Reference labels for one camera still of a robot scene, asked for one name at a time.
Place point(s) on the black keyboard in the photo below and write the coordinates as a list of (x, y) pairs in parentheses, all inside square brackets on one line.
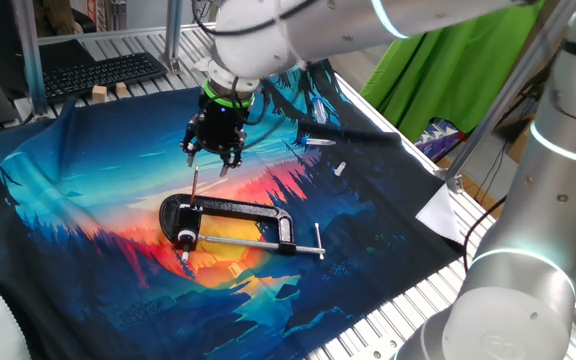
[(98, 75)]

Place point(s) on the aluminium frame post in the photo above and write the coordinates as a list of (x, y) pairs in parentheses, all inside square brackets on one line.
[(32, 60), (173, 35), (493, 115)]

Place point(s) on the small white plastic tube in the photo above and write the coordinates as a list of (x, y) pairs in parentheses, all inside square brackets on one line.
[(339, 168)]

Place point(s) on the green cloth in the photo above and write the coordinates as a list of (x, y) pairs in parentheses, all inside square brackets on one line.
[(443, 80)]

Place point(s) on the blue capped plastic tube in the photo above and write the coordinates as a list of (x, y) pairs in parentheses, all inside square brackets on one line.
[(318, 142)]

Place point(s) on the sunset forest printed cloth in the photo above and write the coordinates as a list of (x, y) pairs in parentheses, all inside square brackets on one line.
[(93, 210)]

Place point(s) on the red pencil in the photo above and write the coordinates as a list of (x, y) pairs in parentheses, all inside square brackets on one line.
[(194, 185)]

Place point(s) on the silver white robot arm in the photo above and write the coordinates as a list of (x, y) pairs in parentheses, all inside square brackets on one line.
[(518, 300)]

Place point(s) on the black pencil sharpener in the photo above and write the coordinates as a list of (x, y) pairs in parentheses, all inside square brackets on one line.
[(189, 220)]

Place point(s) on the black C-clamp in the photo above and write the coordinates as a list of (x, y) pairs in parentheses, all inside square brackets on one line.
[(248, 206)]

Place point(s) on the large clear plastic tube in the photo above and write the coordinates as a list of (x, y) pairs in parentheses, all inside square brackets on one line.
[(320, 110)]

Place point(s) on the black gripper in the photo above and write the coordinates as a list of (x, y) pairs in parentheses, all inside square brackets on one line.
[(220, 127)]

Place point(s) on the small wooden block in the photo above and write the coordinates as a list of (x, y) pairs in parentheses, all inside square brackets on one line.
[(99, 94), (121, 90)]

